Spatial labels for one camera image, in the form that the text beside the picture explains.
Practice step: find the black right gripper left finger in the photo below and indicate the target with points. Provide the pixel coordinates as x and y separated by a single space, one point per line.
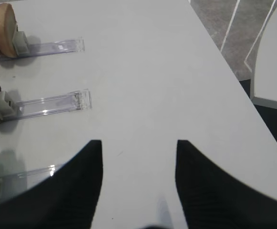
66 200

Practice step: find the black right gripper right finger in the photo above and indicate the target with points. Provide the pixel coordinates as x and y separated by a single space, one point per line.
213 199

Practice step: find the tan bread bun slice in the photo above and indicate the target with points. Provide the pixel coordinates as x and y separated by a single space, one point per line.
8 26

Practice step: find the white side table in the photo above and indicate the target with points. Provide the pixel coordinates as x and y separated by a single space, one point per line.
263 90

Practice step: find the clear bottom dispenser rail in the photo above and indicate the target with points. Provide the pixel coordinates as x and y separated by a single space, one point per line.
18 183

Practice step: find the clear dispenser rail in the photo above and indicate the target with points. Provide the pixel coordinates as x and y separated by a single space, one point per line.
18 183
11 110
25 49

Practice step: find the clear middle dispenser rail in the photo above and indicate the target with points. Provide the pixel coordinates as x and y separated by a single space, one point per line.
11 110

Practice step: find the clear top dispenser rail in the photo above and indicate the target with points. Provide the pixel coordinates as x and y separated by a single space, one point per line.
25 49

